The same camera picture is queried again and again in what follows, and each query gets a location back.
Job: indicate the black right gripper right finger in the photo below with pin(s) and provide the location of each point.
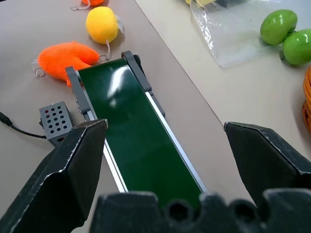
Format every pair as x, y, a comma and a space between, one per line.
262, 160

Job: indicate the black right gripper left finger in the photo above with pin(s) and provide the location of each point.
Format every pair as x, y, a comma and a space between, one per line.
60, 174

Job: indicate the green conveyor belt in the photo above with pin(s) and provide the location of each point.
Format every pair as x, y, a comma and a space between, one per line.
136, 126

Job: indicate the grey perforated motor box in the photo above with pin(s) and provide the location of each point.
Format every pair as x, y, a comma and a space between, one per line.
56, 122

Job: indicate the orange woven basket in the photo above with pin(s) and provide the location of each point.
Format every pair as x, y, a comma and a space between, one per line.
307, 97

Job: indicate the green apple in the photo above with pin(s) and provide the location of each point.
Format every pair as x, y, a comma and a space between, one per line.
277, 26
297, 47

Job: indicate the clear plastic bag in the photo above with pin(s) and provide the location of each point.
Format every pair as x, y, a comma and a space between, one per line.
233, 36

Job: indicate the yellow plush lemon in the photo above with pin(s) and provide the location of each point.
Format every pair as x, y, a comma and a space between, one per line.
102, 24

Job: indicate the black item in bag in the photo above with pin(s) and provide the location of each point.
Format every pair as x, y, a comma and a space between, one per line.
229, 2

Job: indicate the yellow item in bag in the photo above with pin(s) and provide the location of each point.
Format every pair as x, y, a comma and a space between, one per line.
199, 2

